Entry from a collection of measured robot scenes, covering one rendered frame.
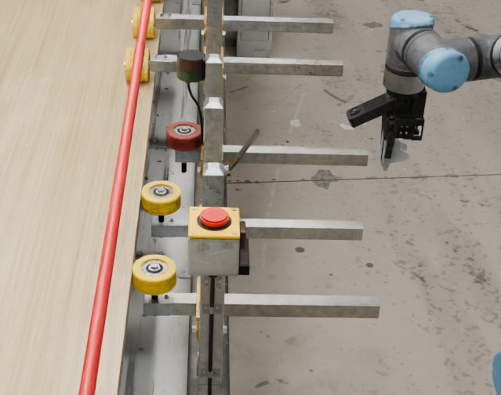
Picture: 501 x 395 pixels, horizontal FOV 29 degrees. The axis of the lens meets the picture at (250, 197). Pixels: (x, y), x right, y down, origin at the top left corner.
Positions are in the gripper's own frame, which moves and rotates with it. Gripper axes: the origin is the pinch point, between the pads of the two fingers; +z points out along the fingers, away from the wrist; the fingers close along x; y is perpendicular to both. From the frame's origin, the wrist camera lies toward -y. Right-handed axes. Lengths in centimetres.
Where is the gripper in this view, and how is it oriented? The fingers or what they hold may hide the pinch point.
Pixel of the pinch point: (383, 164)
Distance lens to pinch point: 227.0
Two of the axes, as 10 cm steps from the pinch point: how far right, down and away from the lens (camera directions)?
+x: -0.3, -5.5, 8.3
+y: 10.0, 0.2, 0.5
